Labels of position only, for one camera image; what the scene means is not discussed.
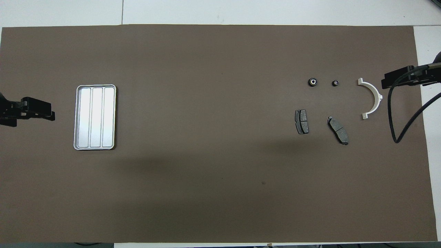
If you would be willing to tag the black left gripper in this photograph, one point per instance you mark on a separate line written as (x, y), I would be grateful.
(8, 110)

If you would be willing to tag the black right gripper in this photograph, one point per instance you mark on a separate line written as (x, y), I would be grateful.
(427, 76)

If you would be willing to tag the large black bearing gear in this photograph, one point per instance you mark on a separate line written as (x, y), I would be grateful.
(312, 82)

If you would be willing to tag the silver metal tray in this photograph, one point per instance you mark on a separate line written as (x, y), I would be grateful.
(94, 117)

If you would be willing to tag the long dark brake pad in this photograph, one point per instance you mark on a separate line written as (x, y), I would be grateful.
(338, 131)

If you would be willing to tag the short dark brake pad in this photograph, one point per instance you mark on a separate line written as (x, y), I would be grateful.
(302, 122)

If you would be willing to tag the brown table mat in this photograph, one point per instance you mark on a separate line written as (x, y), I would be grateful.
(206, 103)

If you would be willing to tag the white semicircular plastic bracket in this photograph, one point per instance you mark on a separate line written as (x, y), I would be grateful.
(377, 101)

